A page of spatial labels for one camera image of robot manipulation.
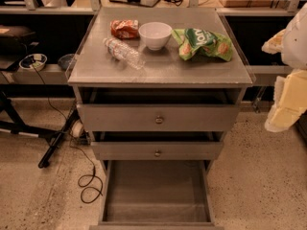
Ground dark round dish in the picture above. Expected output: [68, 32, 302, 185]
[58, 54, 75, 70]

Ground white bowl with items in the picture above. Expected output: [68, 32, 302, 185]
[19, 54, 47, 71]

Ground clear plastic water bottle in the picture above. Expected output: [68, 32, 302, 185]
[103, 37, 145, 69]

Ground orange red snack bag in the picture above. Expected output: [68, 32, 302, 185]
[110, 19, 139, 39]

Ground white ceramic bowl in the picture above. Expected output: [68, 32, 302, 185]
[138, 22, 172, 51]

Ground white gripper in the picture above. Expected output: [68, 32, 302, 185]
[261, 3, 307, 132]

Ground black floor cable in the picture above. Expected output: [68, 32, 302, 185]
[31, 64, 105, 205]

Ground top grey drawer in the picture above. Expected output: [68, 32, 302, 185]
[77, 88, 239, 131]

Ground grey metal drawer cabinet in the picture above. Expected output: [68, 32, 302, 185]
[64, 6, 257, 172]

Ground middle grey drawer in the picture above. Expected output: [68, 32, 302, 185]
[91, 131, 224, 160]

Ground black stand legs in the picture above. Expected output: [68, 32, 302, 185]
[0, 91, 78, 169]

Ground black bag on shelf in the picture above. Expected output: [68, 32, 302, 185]
[0, 25, 39, 56]

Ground bottom grey open drawer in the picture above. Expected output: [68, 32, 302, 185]
[89, 160, 224, 230]

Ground green chip bag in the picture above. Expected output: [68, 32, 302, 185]
[172, 28, 233, 61]

